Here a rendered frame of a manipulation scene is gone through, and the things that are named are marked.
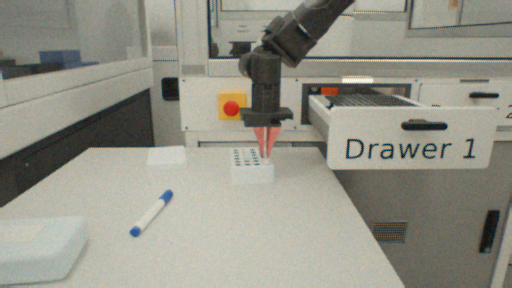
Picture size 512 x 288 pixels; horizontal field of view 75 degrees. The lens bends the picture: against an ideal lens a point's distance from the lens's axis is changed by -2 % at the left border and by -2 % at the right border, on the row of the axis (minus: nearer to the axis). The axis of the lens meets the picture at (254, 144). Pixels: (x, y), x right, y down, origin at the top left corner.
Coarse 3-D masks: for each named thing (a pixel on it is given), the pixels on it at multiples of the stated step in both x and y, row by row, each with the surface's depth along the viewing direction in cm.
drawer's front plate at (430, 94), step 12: (432, 84) 88; (468, 84) 89; (480, 84) 89; (492, 84) 89; (504, 84) 89; (420, 96) 90; (432, 96) 89; (444, 96) 89; (456, 96) 89; (468, 96) 89; (504, 96) 89; (504, 108) 90; (504, 120) 91
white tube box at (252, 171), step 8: (232, 152) 76; (240, 152) 76; (248, 152) 76; (256, 152) 76; (232, 160) 71; (240, 160) 71; (248, 160) 71; (256, 160) 71; (232, 168) 67; (240, 168) 67; (248, 168) 67; (256, 168) 67; (264, 168) 68; (272, 168) 68; (232, 176) 67; (240, 176) 68; (248, 176) 68; (256, 176) 68; (264, 176) 68; (272, 176) 68; (232, 184) 68
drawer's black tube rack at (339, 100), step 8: (328, 96) 87; (336, 96) 87; (344, 96) 87; (352, 96) 87; (360, 96) 87; (368, 96) 87; (376, 96) 87; (384, 96) 87; (392, 96) 87; (336, 104) 77; (344, 104) 76; (352, 104) 76; (360, 104) 76; (368, 104) 76; (376, 104) 76; (384, 104) 77; (392, 104) 77; (400, 104) 76; (408, 104) 76
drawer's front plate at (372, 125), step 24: (336, 120) 58; (360, 120) 58; (384, 120) 58; (408, 120) 58; (432, 120) 58; (456, 120) 58; (480, 120) 58; (336, 144) 59; (456, 144) 59; (480, 144) 59; (336, 168) 60; (360, 168) 60; (384, 168) 60; (408, 168) 60; (432, 168) 60
